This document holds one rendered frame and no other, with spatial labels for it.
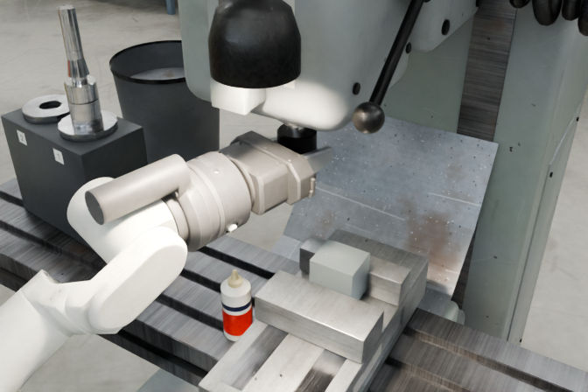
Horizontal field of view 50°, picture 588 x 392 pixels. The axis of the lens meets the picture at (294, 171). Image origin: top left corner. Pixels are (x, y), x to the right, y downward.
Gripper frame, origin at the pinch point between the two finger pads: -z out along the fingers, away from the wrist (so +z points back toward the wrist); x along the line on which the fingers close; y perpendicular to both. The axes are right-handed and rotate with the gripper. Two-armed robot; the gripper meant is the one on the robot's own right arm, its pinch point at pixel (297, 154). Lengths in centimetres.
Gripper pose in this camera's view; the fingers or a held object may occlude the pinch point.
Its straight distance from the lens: 75.4
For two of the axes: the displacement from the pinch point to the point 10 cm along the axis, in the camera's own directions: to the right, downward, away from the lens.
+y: 0.1, 8.5, 5.2
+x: -7.0, -3.7, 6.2
